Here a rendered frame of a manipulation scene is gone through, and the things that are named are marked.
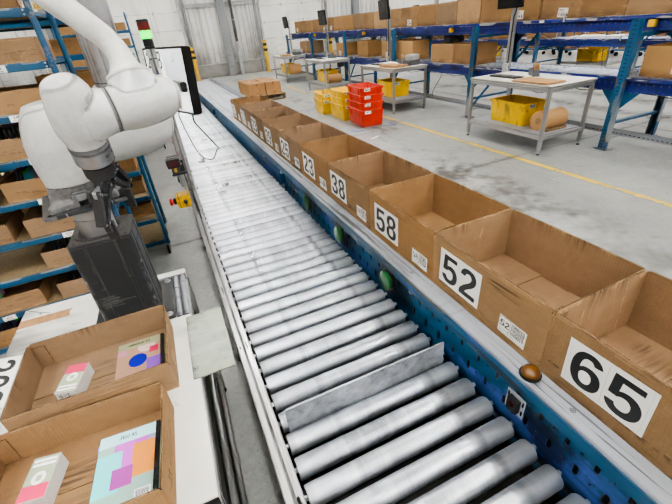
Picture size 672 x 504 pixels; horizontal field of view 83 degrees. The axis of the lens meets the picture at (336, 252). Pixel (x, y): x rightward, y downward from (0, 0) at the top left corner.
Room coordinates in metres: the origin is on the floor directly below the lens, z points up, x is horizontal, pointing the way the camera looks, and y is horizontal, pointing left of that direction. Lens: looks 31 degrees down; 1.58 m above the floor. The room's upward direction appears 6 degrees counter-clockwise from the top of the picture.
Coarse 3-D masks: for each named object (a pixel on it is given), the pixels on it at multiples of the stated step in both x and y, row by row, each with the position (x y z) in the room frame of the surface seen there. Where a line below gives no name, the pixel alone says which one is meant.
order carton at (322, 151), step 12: (300, 144) 2.02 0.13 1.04; (312, 144) 2.05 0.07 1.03; (324, 144) 2.07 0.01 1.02; (336, 144) 2.10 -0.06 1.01; (348, 144) 2.11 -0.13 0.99; (360, 144) 1.98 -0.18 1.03; (300, 156) 2.01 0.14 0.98; (312, 156) 1.83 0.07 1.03; (324, 156) 2.07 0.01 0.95; (336, 156) 2.10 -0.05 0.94; (348, 156) 2.12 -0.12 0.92; (324, 168) 1.69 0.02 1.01; (312, 180) 1.87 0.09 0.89
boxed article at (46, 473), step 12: (48, 456) 0.52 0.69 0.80; (60, 456) 0.52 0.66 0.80; (36, 468) 0.50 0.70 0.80; (48, 468) 0.49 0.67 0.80; (60, 468) 0.50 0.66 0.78; (36, 480) 0.47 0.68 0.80; (48, 480) 0.47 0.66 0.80; (60, 480) 0.49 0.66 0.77; (24, 492) 0.45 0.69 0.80; (36, 492) 0.44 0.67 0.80; (48, 492) 0.45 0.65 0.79
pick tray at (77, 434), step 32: (160, 384) 0.66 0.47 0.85; (64, 416) 0.59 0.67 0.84; (96, 416) 0.61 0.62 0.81; (128, 416) 0.63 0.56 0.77; (160, 416) 0.63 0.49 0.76; (0, 448) 0.54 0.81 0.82; (32, 448) 0.56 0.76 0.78; (64, 448) 0.57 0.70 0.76; (96, 448) 0.56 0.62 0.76; (160, 448) 0.48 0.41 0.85; (0, 480) 0.50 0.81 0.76; (64, 480) 0.49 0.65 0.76; (160, 480) 0.42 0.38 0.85
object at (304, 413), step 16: (432, 352) 0.73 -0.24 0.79; (384, 368) 0.67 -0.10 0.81; (400, 368) 0.69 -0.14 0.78; (416, 368) 0.71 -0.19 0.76; (432, 368) 0.73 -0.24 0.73; (352, 384) 0.64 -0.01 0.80; (368, 384) 0.66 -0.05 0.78; (384, 384) 0.67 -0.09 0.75; (320, 400) 0.61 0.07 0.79; (336, 400) 0.62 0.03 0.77; (352, 400) 0.64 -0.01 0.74; (288, 416) 0.58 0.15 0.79; (304, 416) 0.59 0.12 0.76; (320, 416) 0.60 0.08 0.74
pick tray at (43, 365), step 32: (128, 320) 0.95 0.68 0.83; (160, 320) 0.98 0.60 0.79; (32, 352) 0.85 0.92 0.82; (64, 352) 0.87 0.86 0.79; (96, 352) 0.89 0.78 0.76; (32, 384) 0.76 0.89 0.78; (96, 384) 0.76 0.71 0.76; (128, 384) 0.69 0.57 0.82; (0, 416) 0.61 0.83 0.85; (32, 416) 0.61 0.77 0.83
